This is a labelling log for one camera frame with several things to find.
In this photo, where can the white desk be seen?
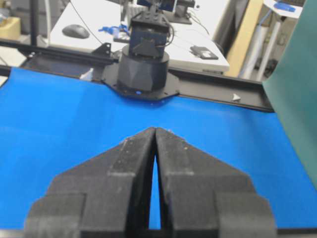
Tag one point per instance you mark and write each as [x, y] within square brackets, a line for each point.
[108, 22]

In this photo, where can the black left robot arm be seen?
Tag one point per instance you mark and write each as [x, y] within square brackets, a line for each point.
[142, 69]

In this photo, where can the grey computer mouse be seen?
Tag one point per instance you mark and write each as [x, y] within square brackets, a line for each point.
[75, 31]

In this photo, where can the blue table cloth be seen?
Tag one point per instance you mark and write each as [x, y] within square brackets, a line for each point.
[49, 123]

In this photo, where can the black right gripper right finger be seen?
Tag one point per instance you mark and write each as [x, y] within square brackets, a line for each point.
[204, 197]

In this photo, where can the black flat device on desk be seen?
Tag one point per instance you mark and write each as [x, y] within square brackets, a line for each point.
[203, 53]

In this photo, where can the black monitor stand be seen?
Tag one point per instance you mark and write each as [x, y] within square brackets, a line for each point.
[180, 14]

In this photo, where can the green backdrop sheet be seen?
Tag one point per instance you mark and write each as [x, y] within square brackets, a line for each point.
[292, 89]

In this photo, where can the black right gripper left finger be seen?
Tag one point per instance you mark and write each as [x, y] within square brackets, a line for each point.
[107, 196]

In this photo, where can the black aluminium frame rail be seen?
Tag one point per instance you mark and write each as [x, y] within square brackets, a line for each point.
[179, 82]

